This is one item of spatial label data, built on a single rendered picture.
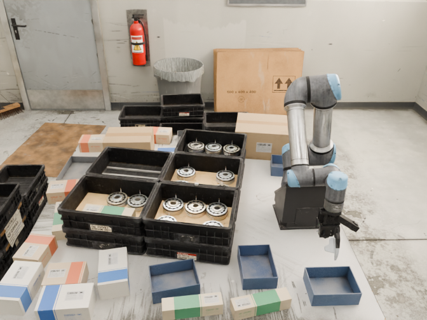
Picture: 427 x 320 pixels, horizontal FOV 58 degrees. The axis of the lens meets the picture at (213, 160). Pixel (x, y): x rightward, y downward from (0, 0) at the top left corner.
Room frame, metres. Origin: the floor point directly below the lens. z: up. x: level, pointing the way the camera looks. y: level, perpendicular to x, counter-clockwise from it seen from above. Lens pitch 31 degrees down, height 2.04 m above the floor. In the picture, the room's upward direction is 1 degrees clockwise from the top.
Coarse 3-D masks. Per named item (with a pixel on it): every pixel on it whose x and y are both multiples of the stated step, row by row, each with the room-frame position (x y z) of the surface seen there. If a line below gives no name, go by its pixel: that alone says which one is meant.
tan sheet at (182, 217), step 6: (162, 204) 1.54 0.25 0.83; (162, 210) 1.50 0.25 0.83; (228, 210) 1.51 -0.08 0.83; (156, 216) 1.45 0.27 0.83; (174, 216) 1.46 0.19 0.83; (180, 216) 1.46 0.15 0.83; (186, 216) 1.46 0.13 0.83; (204, 216) 1.46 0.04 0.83; (228, 216) 1.46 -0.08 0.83; (192, 222) 1.41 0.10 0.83; (198, 222) 1.41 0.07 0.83; (204, 222) 1.41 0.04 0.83; (222, 222) 1.41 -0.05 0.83; (228, 222) 1.42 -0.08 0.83
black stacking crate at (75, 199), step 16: (80, 192) 1.57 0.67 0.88; (96, 192) 1.64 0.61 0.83; (112, 192) 1.63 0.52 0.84; (128, 192) 1.61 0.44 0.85; (144, 192) 1.60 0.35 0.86; (64, 208) 1.41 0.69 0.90; (64, 224) 1.37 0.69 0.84; (80, 224) 1.36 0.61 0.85; (96, 224) 1.35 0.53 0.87; (112, 224) 1.34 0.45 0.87; (128, 224) 1.33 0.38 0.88; (144, 224) 1.36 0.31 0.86
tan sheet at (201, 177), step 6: (174, 174) 1.82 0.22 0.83; (198, 174) 1.83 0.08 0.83; (204, 174) 1.83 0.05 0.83; (210, 174) 1.83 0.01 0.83; (216, 174) 1.83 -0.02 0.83; (174, 180) 1.76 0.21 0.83; (192, 180) 1.76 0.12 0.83; (198, 180) 1.76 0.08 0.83; (204, 180) 1.76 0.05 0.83; (210, 180) 1.76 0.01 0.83; (234, 180) 1.77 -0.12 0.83; (234, 186) 1.71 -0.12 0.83
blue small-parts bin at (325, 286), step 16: (304, 272) 1.19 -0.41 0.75; (320, 272) 1.20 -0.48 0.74; (336, 272) 1.20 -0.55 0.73; (352, 272) 1.17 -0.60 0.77; (320, 288) 1.14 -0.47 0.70; (336, 288) 1.14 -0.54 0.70; (352, 288) 1.13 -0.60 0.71; (320, 304) 1.05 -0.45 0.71; (336, 304) 1.06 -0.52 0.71; (352, 304) 1.06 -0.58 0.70
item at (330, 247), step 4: (332, 240) 1.17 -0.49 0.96; (328, 244) 1.16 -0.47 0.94; (332, 244) 1.16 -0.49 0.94; (324, 248) 1.15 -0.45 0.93; (328, 248) 1.15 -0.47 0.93; (332, 248) 1.15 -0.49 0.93; (336, 248) 1.14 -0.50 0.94; (332, 252) 1.14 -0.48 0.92; (336, 252) 1.13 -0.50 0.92; (336, 256) 1.13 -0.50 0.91
